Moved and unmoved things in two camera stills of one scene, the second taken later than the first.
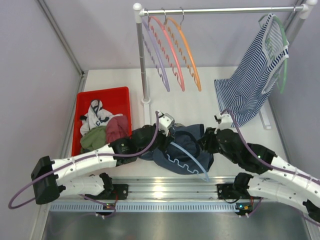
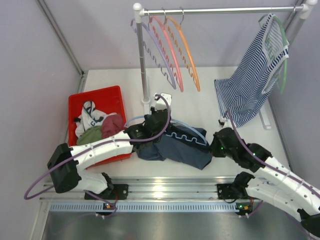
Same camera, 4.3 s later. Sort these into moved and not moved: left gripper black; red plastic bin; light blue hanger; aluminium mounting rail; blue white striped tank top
Moved: red plastic bin; left gripper black; light blue hanger
Not moved: aluminium mounting rail; blue white striped tank top
